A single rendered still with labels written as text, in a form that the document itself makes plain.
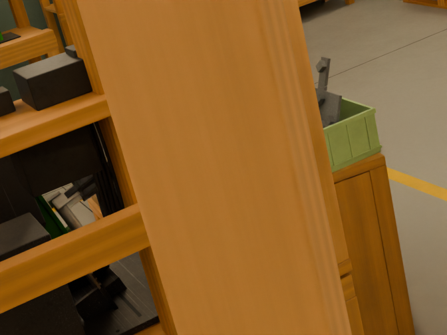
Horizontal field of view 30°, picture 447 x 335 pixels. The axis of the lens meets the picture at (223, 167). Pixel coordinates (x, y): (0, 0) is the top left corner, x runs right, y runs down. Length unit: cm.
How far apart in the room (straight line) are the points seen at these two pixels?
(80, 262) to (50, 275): 7
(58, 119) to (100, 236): 28
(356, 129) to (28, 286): 154
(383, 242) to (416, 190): 139
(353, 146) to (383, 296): 63
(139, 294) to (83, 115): 70
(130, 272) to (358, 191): 100
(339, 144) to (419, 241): 120
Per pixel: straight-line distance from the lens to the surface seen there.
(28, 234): 202
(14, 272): 181
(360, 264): 317
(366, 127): 303
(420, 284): 375
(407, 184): 462
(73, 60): 185
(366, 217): 311
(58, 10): 734
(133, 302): 228
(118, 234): 185
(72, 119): 176
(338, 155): 299
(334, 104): 300
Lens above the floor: 202
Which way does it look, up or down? 22 degrees down
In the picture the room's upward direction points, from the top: 14 degrees counter-clockwise
